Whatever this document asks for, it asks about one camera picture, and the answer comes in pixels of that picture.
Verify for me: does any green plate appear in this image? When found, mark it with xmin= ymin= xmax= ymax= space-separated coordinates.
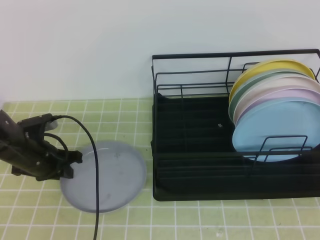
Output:
xmin=228 ymin=68 xmax=318 ymax=121

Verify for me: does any grey round plate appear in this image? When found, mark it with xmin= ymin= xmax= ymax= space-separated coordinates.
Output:
xmin=60 ymin=141 xmax=147 ymax=214

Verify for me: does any beige pink plate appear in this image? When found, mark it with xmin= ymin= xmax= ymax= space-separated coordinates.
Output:
xmin=232 ymin=76 xmax=320 ymax=123

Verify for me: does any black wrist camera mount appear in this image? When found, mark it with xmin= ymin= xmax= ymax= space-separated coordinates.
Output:
xmin=0 ymin=110 xmax=58 ymax=147

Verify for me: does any lilac plate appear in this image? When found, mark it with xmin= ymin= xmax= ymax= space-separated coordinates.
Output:
xmin=233 ymin=87 xmax=320 ymax=125

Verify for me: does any black cable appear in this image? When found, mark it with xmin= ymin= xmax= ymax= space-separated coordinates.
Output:
xmin=44 ymin=115 xmax=101 ymax=240

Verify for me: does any black drip tray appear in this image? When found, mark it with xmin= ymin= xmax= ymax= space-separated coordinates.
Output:
xmin=151 ymin=94 xmax=320 ymax=201

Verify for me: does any yellow plate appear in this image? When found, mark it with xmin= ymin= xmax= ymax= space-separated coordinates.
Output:
xmin=228 ymin=59 xmax=316 ymax=103

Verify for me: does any light blue plate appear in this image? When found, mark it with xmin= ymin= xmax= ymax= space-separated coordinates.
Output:
xmin=232 ymin=97 xmax=320 ymax=163

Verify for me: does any black wire dish rack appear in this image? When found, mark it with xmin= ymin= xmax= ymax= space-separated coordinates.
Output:
xmin=151 ymin=62 xmax=316 ymax=182

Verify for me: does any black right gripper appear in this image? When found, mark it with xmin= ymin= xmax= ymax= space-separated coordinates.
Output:
xmin=0 ymin=140 xmax=83 ymax=181

